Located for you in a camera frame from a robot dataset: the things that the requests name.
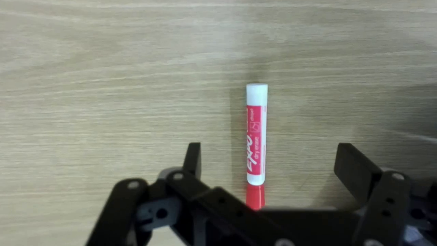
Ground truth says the red dry erase marker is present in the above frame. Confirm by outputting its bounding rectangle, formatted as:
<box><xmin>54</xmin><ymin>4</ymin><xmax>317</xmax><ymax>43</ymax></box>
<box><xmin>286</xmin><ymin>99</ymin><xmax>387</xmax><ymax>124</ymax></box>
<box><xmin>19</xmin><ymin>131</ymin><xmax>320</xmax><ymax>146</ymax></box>
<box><xmin>245</xmin><ymin>81</ymin><xmax>271</xmax><ymax>211</ymax></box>

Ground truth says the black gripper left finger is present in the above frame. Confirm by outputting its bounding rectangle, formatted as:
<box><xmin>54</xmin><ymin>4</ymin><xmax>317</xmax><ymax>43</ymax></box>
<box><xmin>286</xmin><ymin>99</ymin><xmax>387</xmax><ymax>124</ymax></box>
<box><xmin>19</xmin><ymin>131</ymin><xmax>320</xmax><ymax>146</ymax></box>
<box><xmin>86</xmin><ymin>142</ymin><xmax>275</xmax><ymax>246</ymax></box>

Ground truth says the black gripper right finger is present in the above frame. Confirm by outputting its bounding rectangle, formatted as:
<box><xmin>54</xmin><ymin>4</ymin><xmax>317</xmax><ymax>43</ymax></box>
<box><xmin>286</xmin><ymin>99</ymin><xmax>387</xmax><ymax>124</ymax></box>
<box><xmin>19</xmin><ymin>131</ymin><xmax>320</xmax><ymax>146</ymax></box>
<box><xmin>334</xmin><ymin>142</ymin><xmax>414</xmax><ymax>246</ymax></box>

